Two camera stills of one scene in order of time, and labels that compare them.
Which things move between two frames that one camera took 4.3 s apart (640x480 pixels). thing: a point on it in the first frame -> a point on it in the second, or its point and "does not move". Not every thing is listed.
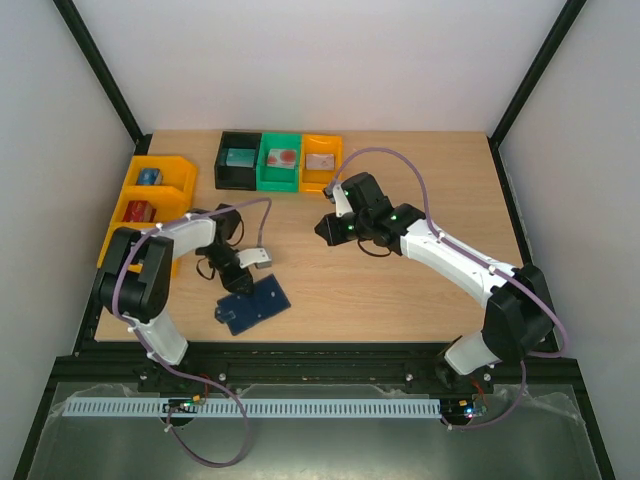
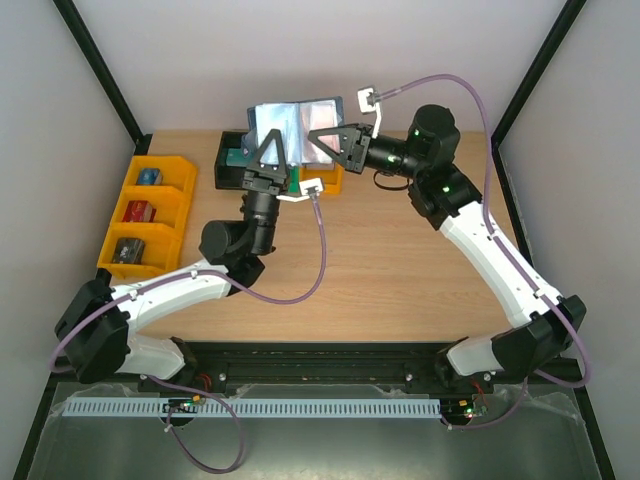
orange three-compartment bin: (158, 188) does not move
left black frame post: (103, 73) does not move
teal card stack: (239, 157) does not move
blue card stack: (150, 176) does not move
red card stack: (139, 211) does not move
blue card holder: (240, 311) -> (293, 123)
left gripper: (244, 280) -> (252, 180)
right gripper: (331, 228) -> (356, 148)
